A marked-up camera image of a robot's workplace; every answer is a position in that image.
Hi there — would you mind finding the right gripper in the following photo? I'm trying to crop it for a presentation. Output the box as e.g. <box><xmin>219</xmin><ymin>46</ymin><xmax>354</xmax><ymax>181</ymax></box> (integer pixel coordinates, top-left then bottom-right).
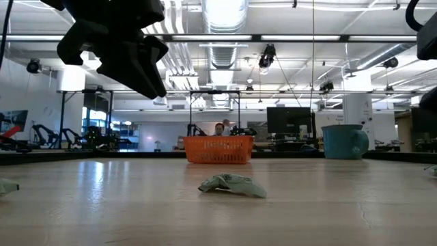
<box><xmin>419</xmin><ymin>87</ymin><xmax>437</xmax><ymax>114</ymax></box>

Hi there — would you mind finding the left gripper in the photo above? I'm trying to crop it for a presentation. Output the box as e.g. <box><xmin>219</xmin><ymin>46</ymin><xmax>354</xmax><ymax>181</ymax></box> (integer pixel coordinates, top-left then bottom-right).
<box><xmin>40</xmin><ymin>0</ymin><xmax>169</xmax><ymax>100</ymax></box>

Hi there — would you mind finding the black computer monitor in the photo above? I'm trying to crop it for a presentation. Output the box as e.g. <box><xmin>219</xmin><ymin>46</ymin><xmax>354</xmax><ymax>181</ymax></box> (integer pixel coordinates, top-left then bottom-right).
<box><xmin>411</xmin><ymin>107</ymin><xmax>437</xmax><ymax>134</ymax></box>
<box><xmin>266</xmin><ymin>107</ymin><xmax>313</xmax><ymax>135</ymax></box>

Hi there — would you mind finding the wooden cabinet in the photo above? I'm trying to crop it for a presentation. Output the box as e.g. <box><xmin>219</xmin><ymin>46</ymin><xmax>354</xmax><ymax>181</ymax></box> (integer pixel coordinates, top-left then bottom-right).
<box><xmin>395</xmin><ymin>112</ymin><xmax>414</xmax><ymax>153</ymax></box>

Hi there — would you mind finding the black beam with light strips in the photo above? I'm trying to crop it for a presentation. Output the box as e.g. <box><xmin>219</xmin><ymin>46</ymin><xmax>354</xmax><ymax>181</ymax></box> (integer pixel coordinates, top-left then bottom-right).
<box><xmin>0</xmin><ymin>33</ymin><xmax>419</xmax><ymax>43</ymax></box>

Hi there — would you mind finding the teal mug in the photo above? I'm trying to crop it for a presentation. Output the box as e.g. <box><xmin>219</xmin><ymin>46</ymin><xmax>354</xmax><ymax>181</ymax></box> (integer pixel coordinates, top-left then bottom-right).
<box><xmin>321</xmin><ymin>124</ymin><xmax>370</xmax><ymax>161</ymax></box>

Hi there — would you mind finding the orange plastic basket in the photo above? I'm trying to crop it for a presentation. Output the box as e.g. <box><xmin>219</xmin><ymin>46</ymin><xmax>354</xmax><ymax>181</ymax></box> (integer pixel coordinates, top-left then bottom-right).
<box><xmin>182</xmin><ymin>135</ymin><xmax>255</xmax><ymax>165</ymax></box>

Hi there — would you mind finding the black background stand frame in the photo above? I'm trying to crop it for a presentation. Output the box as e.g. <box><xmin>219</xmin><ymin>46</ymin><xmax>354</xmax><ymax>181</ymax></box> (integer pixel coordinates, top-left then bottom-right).
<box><xmin>189</xmin><ymin>90</ymin><xmax>242</xmax><ymax>136</ymax></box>
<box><xmin>56</xmin><ymin>87</ymin><xmax>115</xmax><ymax>150</ymax></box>

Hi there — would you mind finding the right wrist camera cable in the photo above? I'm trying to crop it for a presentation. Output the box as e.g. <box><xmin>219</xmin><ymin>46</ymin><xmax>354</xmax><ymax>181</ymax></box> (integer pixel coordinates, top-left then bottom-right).
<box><xmin>405</xmin><ymin>0</ymin><xmax>424</xmax><ymax>32</ymax></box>

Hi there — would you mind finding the silver ventilation duct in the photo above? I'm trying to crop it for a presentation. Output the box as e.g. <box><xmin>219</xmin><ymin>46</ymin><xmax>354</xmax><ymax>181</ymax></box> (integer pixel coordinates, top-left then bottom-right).
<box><xmin>201</xmin><ymin>0</ymin><xmax>249</xmax><ymax>71</ymax></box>

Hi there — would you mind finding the black hanging camera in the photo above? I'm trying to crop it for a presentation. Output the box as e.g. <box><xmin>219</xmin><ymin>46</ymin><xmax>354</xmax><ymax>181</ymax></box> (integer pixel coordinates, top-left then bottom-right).
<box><xmin>258</xmin><ymin>43</ymin><xmax>277</xmax><ymax>69</ymax></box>

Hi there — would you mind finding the black hanging cable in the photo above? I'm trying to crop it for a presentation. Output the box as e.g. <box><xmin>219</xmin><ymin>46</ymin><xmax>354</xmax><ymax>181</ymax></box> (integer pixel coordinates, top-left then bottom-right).
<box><xmin>0</xmin><ymin>0</ymin><xmax>14</xmax><ymax>69</ymax></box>

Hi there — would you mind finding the wall picture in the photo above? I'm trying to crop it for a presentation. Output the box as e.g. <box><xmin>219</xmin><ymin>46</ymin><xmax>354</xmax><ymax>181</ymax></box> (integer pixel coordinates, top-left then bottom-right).
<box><xmin>0</xmin><ymin>109</ymin><xmax>29</xmax><ymax>137</ymax></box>

